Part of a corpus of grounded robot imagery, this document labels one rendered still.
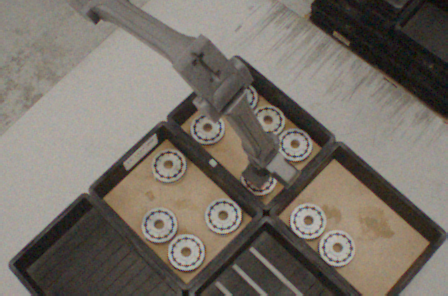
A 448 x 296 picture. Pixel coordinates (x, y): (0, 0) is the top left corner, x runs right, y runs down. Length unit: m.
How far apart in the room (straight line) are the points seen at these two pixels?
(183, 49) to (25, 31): 2.18
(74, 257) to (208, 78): 0.84
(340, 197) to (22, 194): 1.01
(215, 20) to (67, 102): 0.60
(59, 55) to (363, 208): 1.83
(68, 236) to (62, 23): 1.61
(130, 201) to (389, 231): 0.75
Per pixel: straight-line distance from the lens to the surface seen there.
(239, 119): 1.08
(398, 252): 1.64
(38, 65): 2.94
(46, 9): 3.12
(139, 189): 1.64
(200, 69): 0.94
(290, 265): 1.57
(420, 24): 2.55
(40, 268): 1.66
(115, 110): 1.90
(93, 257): 1.62
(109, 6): 1.13
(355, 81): 1.95
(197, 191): 1.62
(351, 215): 1.63
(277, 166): 1.37
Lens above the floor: 2.37
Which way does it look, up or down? 69 degrees down
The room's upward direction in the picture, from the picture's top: 9 degrees counter-clockwise
